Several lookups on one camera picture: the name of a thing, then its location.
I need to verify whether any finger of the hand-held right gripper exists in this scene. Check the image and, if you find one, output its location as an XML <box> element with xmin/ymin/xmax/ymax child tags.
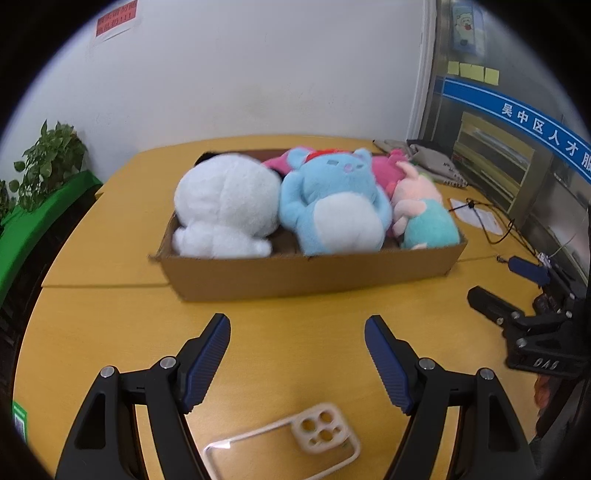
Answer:
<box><xmin>467</xmin><ymin>286</ymin><xmax>537</xmax><ymax>332</ymax></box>
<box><xmin>508</xmin><ymin>257</ymin><xmax>578</xmax><ymax>303</ymax></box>

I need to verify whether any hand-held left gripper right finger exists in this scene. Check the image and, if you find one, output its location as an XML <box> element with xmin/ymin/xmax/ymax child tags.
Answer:
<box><xmin>364</xmin><ymin>315</ymin><xmax>539</xmax><ymax>480</ymax></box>

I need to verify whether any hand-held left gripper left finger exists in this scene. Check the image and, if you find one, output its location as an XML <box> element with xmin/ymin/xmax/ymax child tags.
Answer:
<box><xmin>54</xmin><ymin>313</ymin><xmax>232</xmax><ymax>480</ymax></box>

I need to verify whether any small pink pig plush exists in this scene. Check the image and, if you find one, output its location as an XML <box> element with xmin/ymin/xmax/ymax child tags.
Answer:
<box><xmin>390</xmin><ymin>161</ymin><xmax>461</xmax><ymax>251</ymax></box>

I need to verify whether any cardboard box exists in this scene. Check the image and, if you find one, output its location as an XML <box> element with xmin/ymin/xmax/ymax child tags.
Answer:
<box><xmin>148</xmin><ymin>148</ymin><xmax>468</xmax><ymax>303</ymax></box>

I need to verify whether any white plush toy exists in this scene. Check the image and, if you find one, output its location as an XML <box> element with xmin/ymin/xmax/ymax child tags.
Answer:
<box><xmin>172</xmin><ymin>153</ymin><xmax>281</xmax><ymax>258</ymax></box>

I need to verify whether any blue plush cat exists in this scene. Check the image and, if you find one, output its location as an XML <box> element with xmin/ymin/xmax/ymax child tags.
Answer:
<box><xmin>279</xmin><ymin>148</ymin><xmax>393</xmax><ymax>256</ymax></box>

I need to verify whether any pink plush bear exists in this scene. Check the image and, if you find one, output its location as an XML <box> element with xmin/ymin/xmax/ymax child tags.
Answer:
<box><xmin>262</xmin><ymin>148</ymin><xmax>411</xmax><ymax>238</ymax></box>

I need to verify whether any person's right forearm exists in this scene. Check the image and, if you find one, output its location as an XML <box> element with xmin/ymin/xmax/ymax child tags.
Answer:
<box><xmin>534</xmin><ymin>378</ymin><xmax>591</xmax><ymax>446</ymax></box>

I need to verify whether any white paper sheet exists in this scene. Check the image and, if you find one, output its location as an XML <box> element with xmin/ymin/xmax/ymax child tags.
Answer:
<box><xmin>450</xmin><ymin>198</ymin><xmax>504</xmax><ymax>236</ymax></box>

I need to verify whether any clear phone case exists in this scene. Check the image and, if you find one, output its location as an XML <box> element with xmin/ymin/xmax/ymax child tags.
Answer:
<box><xmin>203</xmin><ymin>402</ymin><xmax>361</xmax><ymax>480</ymax></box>

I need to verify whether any yellow shelf behind glass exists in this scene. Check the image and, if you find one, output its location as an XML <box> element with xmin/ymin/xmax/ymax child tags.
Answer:
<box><xmin>455</xmin><ymin>111</ymin><xmax>552</xmax><ymax>213</ymax></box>

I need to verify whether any grey cloth bag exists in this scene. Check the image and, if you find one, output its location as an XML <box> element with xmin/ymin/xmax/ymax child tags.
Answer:
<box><xmin>373</xmin><ymin>137</ymin><xmax>468</xmax><ymax>188</ymax></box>

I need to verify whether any blue window banner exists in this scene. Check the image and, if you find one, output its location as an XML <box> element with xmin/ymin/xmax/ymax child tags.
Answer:
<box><xmin>443</xmin><ymin>76</ymin><xmax>591</xmax><ymax>183</ymax></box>

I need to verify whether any green label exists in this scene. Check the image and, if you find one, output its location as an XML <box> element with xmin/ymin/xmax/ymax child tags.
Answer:
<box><xmin>11</xmin><ymin>401</ymin><xmax>31</xmax><ymax>445</ymax></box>

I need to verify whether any green planter box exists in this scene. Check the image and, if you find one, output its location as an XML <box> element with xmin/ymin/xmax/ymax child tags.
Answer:
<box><xmin>0</xmin><ymin>172</ymin><xmax>103</xmax><ymax>301</ymax></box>

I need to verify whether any blue cartoon poster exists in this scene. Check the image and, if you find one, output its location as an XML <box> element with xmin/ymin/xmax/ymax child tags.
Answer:
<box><xmin>450</xmin><ymin>0</ymin><xmax>485</xmax><ymax>54</ymax></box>

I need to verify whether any green leafy plant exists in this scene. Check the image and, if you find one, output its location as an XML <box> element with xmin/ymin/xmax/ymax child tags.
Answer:
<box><xmin>0</xmin><ymin>120</ymin><xmax>88</xmax><ymax>222</ymax></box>

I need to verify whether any black cable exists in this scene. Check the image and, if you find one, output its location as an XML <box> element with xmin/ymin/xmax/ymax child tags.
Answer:
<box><xmin>450</xmin><ymin>198</ymin><xmax>555</xmax><ymax>260</ymax></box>

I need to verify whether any red wall notice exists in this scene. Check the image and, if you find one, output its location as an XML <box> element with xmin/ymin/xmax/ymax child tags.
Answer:
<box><xmin>90</xmin><ymin>0</ymin><xmax>141</xmax><ymax>44</ymax></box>

